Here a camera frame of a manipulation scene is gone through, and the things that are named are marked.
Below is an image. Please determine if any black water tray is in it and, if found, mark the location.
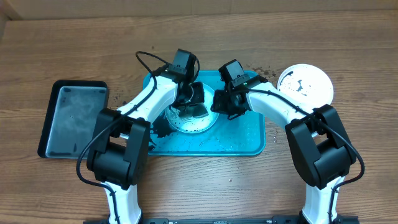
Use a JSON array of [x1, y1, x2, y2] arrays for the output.
[[37, 80, 109, 159]]

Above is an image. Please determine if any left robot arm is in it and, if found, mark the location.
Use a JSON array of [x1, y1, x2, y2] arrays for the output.
[[76, 49, 205, 223]]

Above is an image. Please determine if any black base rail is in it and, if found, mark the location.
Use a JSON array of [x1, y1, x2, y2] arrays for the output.
[[83, 215, 360, 224]]

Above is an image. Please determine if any teal plastic tray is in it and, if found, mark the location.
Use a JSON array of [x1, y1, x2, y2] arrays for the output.
[[149, 70, 266, 156]]

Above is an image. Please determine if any white plate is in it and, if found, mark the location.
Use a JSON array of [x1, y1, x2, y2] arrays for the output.
[[277, 63, 334, 108]]

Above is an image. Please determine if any dark green sponge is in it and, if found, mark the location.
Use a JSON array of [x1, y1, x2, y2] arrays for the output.
[[180, 103, 208, 118]]

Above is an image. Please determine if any light blue rimmed plate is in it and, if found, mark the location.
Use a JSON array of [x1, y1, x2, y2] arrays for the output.
[[165, 84, 219, 134]]

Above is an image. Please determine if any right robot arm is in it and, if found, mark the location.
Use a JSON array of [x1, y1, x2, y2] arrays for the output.
[[211, 60, 364, 223]]

